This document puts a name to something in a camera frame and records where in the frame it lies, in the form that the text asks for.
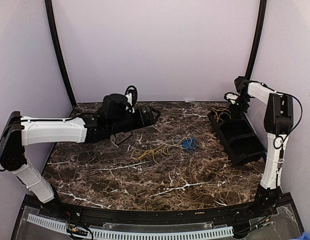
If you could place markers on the blue object at corner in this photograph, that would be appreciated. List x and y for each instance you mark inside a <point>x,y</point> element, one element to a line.
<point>305,236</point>

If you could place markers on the right black frame post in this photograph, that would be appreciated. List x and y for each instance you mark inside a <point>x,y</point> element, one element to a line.
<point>256,39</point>

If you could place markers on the black frame post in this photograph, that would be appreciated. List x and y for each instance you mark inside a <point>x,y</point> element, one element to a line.
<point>256,39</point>
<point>58,51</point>

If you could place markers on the left black frame post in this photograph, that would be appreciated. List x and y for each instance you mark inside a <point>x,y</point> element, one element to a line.
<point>58,51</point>

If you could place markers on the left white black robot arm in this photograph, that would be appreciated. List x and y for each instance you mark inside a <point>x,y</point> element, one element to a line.
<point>117,114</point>

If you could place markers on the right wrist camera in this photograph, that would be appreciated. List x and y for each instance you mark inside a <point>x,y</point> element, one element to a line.
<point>231,97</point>

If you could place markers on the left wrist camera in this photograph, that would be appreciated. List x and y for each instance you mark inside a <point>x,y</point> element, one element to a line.
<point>131,94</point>

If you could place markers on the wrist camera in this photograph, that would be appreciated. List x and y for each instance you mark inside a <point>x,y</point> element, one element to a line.
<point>231,97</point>
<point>131,94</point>

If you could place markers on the black front rail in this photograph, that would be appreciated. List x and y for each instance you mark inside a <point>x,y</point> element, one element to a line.
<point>93,216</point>

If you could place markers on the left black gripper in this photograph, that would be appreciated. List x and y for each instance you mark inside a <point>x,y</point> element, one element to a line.
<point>150,121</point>

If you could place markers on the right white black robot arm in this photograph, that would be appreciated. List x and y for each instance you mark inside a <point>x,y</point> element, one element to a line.
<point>278,123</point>

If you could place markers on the black three-compartment bin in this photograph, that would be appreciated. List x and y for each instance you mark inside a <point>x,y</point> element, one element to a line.
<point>238,137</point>

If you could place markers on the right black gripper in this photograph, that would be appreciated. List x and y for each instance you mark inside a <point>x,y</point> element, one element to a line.
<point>237,112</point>

